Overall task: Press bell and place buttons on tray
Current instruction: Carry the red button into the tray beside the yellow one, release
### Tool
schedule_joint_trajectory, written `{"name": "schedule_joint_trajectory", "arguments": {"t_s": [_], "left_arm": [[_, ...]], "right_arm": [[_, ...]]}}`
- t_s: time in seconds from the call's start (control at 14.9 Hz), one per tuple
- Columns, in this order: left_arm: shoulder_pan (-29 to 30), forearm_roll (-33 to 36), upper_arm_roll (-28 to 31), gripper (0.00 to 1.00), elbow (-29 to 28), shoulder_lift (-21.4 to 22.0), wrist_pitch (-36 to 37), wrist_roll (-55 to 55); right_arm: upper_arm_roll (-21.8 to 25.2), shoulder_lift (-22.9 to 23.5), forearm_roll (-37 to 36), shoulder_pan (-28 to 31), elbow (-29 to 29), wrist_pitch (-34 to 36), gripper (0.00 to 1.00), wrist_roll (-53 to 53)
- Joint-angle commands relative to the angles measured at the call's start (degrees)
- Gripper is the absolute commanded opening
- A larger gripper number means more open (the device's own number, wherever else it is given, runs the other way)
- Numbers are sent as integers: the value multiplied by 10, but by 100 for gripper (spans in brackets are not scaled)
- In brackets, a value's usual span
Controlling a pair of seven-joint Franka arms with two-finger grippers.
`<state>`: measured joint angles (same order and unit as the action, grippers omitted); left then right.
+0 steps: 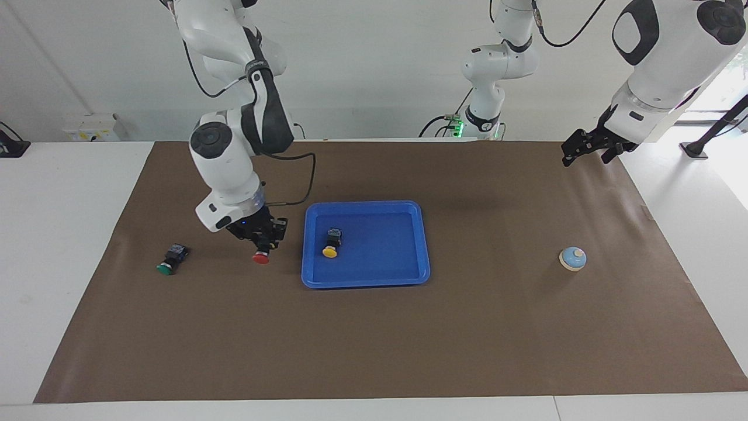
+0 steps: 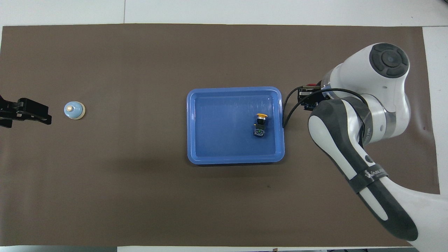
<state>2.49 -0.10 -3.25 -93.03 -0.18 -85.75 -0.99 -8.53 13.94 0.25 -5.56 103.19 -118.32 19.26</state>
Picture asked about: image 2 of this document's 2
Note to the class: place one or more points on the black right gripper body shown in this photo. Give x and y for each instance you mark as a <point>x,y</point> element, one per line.
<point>321,98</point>

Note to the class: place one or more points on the light blue call bell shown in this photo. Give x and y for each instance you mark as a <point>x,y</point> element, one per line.
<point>74,110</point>

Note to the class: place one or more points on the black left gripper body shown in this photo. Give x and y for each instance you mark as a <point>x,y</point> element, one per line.
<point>7,110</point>

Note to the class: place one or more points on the red push button switch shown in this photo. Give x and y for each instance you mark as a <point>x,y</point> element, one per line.
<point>309,107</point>

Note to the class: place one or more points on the yellow push button switch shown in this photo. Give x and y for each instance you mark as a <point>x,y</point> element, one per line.
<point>260,126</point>

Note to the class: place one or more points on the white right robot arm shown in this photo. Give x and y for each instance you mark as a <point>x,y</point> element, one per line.
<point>385,87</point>

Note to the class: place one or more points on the blue plastic tray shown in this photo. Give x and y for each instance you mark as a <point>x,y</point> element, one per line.
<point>224,129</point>

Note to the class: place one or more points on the brown table mat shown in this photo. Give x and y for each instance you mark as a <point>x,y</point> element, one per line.
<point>140,196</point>

